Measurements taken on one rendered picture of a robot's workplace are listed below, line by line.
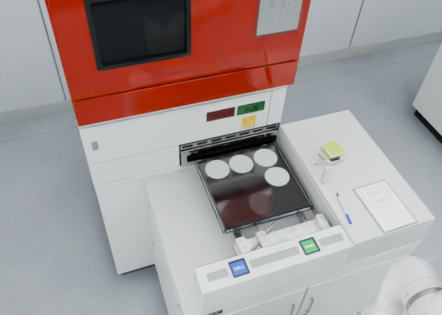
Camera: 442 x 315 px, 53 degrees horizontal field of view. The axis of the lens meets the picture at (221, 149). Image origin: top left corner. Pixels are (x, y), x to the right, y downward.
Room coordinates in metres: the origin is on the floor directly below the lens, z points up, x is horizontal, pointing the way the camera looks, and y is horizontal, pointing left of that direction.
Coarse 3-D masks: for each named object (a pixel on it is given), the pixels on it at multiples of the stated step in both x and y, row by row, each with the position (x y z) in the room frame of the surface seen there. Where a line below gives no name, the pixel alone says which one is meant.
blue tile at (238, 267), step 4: (240, 260) 0.73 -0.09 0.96; (232, 264) 0.72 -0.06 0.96; (236, 264) 0.72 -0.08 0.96; (240, 264) 0.72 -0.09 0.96; (244, 264) 0.72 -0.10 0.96; (232, 268) 0.70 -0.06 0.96; (236, 268) 0.70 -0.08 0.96; (240, 268) 0.70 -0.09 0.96; (244, 268) 0.70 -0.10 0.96; (236, 272) 0.69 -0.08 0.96; (240, 272) 0.69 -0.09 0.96; (244, 272) 0.69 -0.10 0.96
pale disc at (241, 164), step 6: (234, 156) 1.25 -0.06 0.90; (240, 156) 1.26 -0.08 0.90; (246, 156) 1.26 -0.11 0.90; (234, 162) 1.22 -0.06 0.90; (240, 162) 1.22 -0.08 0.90; (246, 162) 1.22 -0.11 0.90; (252, 162) 1.22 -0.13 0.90; (234, 168) 1.18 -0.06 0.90; (240, 168) 1.19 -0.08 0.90; (246, 168) 1.19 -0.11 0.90
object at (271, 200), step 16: (208, 160) 1.22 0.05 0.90; (224, 160) 1.23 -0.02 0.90; (208, 176) 1.13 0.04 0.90; (240, 176) 1.15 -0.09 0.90; (256, 176) 1.15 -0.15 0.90; (224, 192) 1.06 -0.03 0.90; (240, 192) 1.07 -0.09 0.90; (256, 192) 1.07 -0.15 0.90; (272, 192) 1.08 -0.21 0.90; (288, 192) 1.08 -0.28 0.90; (224, 208) 0.98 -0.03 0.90; (240, 208) 0.99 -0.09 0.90; (256, 208) 0.99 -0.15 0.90; (272, 208) 1.00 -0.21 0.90; (288, 208) 1.00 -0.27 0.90; (224, 224) 0.91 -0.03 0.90; (240, 224) 0.92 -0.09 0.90
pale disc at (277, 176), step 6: (270, 168) 1.20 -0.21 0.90; (276, 168) 1.20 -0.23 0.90; (282, 168) 1.20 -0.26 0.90; (270, 174) 1.17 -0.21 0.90; (276, 174) 1.17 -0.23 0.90; (282, 174) 1.17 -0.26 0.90; (288, 174) 1.17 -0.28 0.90; (270, 180) 1.14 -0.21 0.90; (276, 180) 1.14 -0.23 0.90; (282, 180) 1.14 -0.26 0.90; (288, 180) 1.14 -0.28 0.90
